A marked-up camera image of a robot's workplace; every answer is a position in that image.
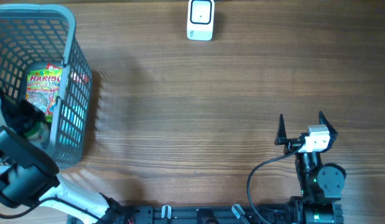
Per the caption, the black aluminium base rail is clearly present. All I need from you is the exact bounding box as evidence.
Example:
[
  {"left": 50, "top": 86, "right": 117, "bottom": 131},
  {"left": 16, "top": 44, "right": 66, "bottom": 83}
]
[{"left": 67, "top": 204, "right": 345, "bottom": 224}]

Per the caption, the white barcode scanner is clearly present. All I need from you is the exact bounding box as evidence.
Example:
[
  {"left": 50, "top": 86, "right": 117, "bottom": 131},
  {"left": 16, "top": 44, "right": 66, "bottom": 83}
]
[{"left": 187, "top": 0, "right": 215, "bottom": 41}]

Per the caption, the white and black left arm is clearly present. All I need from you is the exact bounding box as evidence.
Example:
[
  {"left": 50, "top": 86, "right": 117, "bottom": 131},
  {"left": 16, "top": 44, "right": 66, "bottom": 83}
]
[{"left": 0, "top": 90, "right": 125, "bottom": 223}]

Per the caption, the grey plastic shopping basket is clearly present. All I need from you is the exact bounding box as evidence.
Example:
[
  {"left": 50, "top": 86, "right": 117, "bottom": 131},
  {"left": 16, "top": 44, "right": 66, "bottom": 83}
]
[{"left": 0, "top": 4, "right": 93, "bottom": 169}]

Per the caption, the black right camera cable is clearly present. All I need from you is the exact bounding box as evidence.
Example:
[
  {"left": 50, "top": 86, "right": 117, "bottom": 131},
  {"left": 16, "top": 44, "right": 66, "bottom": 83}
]
[{"left": 246, "top": 143, "right": 305, "bottom": 224}]

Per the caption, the Haribo gummy candy bag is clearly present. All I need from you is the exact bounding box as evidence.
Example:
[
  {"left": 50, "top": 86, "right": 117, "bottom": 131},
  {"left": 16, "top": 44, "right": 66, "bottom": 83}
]
[{"left": 26, "top": 63, "right": 62, "bottom": 123}]

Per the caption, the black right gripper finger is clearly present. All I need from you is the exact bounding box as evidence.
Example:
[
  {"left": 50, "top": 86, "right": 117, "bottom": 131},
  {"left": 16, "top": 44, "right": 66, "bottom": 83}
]
[
  {"left": 318, "top": 111, "right": 335, "bottom": 133},
  {"left": 276, "top": 114, "right": 287, "bottom": 140}
]

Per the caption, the green lidded white jar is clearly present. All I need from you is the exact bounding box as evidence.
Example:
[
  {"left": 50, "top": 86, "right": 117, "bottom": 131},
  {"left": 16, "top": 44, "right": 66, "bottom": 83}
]
[{"left": 24, "top": 122, "right": 50, "bottom": 148}]

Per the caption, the teal tissue packet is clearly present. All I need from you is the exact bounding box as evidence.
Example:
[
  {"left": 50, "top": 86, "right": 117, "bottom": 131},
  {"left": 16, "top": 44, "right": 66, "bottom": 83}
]
[{"left": 59, "top": 98, "right": 86, "bottom": 149}]

